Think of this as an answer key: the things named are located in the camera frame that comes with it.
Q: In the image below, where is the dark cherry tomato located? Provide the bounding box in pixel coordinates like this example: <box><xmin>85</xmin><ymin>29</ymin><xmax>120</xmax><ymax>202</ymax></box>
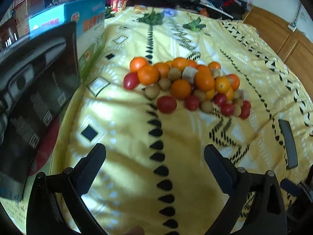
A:
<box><xmin>156</xmin><ymin>96</ymin><xmax>177</xmax><ymax>114</ymax></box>

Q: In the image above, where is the large front orange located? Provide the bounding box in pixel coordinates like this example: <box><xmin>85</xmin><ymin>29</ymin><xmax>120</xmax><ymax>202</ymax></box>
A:
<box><xmin>170</xmin><ymin>79</ymin><xmax>192</xmax><ymax>100</ymax></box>

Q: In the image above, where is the wooden headboard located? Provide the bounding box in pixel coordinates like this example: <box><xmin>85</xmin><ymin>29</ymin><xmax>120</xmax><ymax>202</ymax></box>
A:
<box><xmin>243</xmin><ymin>6</ymin><xmax>313</xmax><ymax>97</ymax></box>

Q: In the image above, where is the cut potato piece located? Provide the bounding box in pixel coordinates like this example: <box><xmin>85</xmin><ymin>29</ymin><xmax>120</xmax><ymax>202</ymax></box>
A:
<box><xmin>181</xmin><ymin>66</ymin><xmax>198</xmax><ymax>84</ymax></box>

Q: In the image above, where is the yellow patterned blanket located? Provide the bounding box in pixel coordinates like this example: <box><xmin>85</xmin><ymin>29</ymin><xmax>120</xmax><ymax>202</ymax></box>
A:
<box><xmin>51</xmin><ymin>7</ymin><xmax>312</xmax><ymax>234</ymax></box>

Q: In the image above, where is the brown longan fruit left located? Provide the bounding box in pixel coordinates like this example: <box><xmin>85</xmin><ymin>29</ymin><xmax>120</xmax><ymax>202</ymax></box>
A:
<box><xmin>144</xmin><ymin>84</ymin><xmax>160</xmax><ymax>100</ymax></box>

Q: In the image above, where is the mandarin orange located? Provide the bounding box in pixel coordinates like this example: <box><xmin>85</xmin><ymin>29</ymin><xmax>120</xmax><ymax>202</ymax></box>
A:
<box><xmin>137</xmin><ymin>65</ymin><xmax>160</xmax><ymax>85</ymax></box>
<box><xmin>130</xmin><ymin>57</ymin><xmax>149</xmax><ymax>72</ymax></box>

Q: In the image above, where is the black product box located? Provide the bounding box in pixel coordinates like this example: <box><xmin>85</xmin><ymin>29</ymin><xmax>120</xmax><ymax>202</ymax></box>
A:
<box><xmin>1</xmin><ymin>22</ymin><xmax>81</xmax><ymax>202</ymax></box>

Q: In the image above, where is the far left cherry tomato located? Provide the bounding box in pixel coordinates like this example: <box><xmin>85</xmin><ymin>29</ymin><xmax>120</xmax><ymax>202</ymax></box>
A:
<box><xmin>123</xmin><ymin>72</ymin><xmax>139</xmax><ymax>90</ymax></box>

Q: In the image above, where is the back left mandarin orange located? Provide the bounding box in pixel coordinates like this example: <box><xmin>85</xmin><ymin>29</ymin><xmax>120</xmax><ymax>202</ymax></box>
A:
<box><xmin>130</xmin><ymin>57</ymin><xmax>149</xmax><ymax>72</ymax></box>

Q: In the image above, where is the green leafy vegetable right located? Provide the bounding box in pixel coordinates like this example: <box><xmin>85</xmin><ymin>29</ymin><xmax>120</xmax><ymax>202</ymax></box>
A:
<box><xmin>183</xmin><ymin>17</ymin><xmax>206</xmax><ymax>32</ymax></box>

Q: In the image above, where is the green leafy vegetable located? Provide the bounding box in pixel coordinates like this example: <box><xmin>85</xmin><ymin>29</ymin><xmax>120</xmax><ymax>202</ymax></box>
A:
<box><xmin>104</xmin><ymin>6</ymin><xmax>115</xmax><ymax>19</ymax></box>
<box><xmin>137</xmin><ymin>11</ymin><xmax>165</xmax><ymax>26</ymax></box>
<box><xmin>183</xmin><ymin>17</ymin><xmax>206</xmax><ymax>32</ymax></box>

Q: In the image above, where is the small blue packet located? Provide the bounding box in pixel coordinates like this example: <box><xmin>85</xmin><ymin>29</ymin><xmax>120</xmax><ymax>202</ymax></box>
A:
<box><xmin>163</xmin><ymin>8</ymin><xmax>177</xmax><ymax>17</ymax></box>

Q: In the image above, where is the green leafy vegetable centre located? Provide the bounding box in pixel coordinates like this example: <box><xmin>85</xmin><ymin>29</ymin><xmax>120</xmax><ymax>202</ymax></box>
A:
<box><xmin>137</xmin><ymin>11</ymin><xmax>165</xmax><ymax>26</ymax></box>

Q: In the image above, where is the orange snack packet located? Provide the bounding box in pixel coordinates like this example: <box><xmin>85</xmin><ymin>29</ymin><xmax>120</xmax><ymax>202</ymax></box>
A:
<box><xmin>134</xmin><ymin>5</ymin><xmax>148</xmax><ymax>14</ymax></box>

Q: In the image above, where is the blue green food box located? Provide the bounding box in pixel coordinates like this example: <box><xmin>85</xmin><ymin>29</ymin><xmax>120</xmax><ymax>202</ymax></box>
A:
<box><xmin>28</xmin><ymin>0</ymin><xmax>106</xmax><ymax>82</ymax></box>

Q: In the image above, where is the cardboard boxes stack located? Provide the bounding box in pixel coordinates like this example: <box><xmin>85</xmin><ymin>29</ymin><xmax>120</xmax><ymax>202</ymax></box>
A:
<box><xmin>14</xmin><ymin>0</ymin><xmax>45</xmax><ymax>38</ymax></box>

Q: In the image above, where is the green leafy vegetable left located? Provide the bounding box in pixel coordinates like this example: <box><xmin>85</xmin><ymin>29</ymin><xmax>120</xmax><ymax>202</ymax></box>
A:
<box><xmin>104</xmin><ymin>6</ymin><xmax>115</xmax><ymax>19</ymax></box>

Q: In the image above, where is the red instant noodle cup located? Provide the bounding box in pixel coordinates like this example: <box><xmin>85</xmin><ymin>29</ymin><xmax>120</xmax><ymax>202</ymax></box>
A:
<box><xmin>110</xmin><ymin>0</ymin><xmax>128</xmax><ymax>12</ymax></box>

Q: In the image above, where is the wall power socket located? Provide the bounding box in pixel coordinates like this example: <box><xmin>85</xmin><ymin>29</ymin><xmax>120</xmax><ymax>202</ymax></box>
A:
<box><xmin>288</xmin><ymin>22</ymin><xmax>297</xmax><ymax>32</ymax></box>

